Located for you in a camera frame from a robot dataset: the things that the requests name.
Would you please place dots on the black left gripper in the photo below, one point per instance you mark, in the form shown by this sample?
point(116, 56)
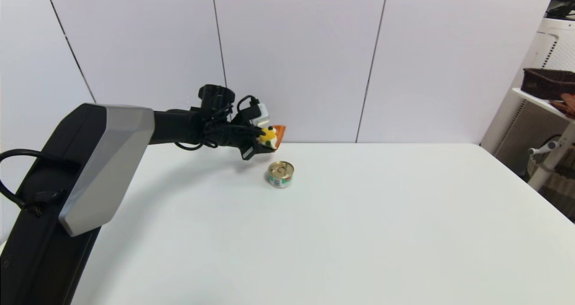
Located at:
point(238, 136)

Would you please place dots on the triangle bread with fruit topping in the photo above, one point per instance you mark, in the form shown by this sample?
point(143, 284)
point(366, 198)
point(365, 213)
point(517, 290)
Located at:
point(278, 136)

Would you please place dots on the black and silver left robot arm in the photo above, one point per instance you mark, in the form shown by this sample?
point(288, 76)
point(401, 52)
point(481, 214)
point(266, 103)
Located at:
point(108, 161)

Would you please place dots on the small gold-lid tin can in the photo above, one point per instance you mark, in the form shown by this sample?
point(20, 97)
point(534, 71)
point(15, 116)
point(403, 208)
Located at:
point(281, 174)

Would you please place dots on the dark brown wicker basket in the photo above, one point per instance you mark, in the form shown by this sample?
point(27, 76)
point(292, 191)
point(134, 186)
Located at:
point(546, 84)

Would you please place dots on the white shelf with leg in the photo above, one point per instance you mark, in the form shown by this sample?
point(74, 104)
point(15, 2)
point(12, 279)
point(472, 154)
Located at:
point(553, 161)

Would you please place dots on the reddish brown item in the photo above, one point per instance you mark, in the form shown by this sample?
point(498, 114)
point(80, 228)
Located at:
point(568, 103)

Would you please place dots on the black gadget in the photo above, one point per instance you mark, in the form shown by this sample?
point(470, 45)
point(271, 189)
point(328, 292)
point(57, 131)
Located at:
point(560, 11)

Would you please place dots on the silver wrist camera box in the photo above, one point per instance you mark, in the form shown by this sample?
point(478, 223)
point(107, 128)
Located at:
point(262, 115)

